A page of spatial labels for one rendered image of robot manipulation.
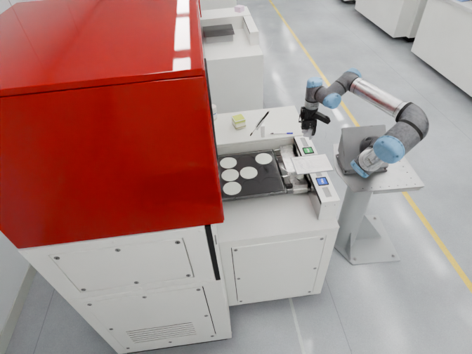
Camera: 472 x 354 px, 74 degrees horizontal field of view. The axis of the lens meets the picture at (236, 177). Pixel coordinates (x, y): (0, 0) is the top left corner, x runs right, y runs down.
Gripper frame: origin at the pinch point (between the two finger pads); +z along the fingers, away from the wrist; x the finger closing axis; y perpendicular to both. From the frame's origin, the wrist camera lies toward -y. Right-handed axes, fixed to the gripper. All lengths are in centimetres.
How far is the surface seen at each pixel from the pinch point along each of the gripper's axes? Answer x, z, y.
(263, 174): 9.5, 15.7, 28.8
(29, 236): 68, -23, 119
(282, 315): 54, 106, 22
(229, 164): -1.9, 15.7, 47.4
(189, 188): 67, -37, 62
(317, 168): 16.2, 9.3, 0.1
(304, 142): -8.2, 10.0, 0.8
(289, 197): 21.7, 23.6, 15.9
